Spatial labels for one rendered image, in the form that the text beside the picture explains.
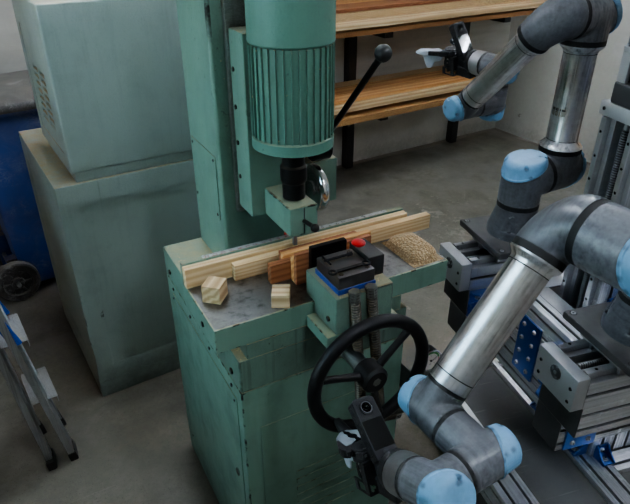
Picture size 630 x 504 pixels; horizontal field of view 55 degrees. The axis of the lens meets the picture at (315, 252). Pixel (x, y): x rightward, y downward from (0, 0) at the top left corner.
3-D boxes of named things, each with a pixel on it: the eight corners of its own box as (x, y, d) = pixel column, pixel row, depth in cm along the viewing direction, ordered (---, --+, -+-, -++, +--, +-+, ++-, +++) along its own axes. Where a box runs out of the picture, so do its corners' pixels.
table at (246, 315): (231, 383, 118) (229, 359, 115) (183, 304, 141) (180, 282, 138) (472, 299, 143) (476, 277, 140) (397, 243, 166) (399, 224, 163)
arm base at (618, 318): (639, 305, 145) (651, 269, 140) (690, 343, 132) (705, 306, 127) (586, 316, 141) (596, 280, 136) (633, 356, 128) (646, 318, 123)
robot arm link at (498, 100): (464, 119, 190) (469, 83, 185) (490, 113, 195) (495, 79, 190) (483, 125, 185) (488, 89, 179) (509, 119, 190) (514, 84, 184)
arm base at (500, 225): (520, 216, 186) (525, 186, 181) (550, 238, 173) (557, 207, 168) (476, 222, 182) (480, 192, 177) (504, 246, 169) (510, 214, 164)
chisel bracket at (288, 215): (290, 244, 136) (290, 210, 132) (265, 219, 147) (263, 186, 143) (319, 236, 139) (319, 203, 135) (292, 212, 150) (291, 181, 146)
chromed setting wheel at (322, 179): (321, 219, 153) (322, 174, 147) (299, 201, 162) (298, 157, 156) (332, 217, 154) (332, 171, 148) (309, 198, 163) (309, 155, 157)
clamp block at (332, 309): (334, 336, 126) (334, 300, 121) (304, 303, 136) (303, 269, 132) (393, 316, 132) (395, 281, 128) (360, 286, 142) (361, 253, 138)
